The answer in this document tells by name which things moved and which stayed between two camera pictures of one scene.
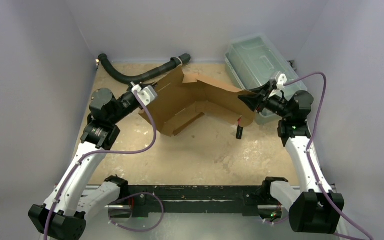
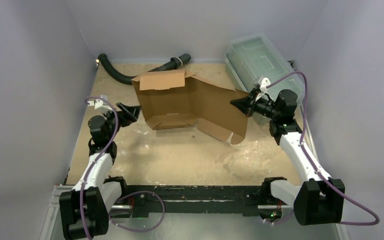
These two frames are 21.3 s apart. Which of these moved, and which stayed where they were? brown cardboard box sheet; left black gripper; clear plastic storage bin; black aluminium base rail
Moved: brown cardboard box sheet; left black gripper
Stayed: clear plastic storage bin; black aluminium base rail
